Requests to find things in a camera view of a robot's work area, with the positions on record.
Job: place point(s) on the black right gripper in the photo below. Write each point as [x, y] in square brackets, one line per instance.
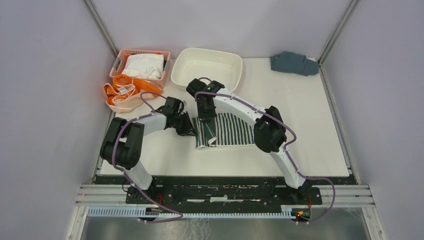
[204, 117]

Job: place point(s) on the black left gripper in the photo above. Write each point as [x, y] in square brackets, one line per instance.
[188, 130]

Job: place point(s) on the green white striped towel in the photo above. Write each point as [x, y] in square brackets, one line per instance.
[225, 130]

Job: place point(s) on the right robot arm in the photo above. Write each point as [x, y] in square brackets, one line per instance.
[269, 131]

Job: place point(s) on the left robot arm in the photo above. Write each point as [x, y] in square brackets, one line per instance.
[122, 144]

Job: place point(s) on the white plastic tub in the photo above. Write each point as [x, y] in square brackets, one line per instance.
[193, 63]

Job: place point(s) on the orange and cream cloth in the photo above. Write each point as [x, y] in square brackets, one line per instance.
[126, 93]

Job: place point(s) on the white cloth in basket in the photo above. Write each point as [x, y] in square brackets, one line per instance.
[144, 66]

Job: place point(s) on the pink plastic basket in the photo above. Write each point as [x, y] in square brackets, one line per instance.
[122, 58]

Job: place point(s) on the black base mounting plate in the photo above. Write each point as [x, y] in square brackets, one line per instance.
[195, 194]

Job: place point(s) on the blue-grey folded cloth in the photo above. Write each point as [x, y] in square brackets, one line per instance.
[293, 63]

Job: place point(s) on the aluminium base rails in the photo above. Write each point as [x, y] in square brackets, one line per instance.
[352, 196]

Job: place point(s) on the white slotted cable duct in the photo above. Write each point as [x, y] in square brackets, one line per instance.
[146, 212]

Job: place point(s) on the aluminium frame post left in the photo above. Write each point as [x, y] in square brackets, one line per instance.
[101, 26]

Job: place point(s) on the aluminium frame post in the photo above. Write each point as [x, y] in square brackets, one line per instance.
[101, 26]
[335, 35]

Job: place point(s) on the aluminium frame post right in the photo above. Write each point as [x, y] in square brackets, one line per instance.
[335, 35]

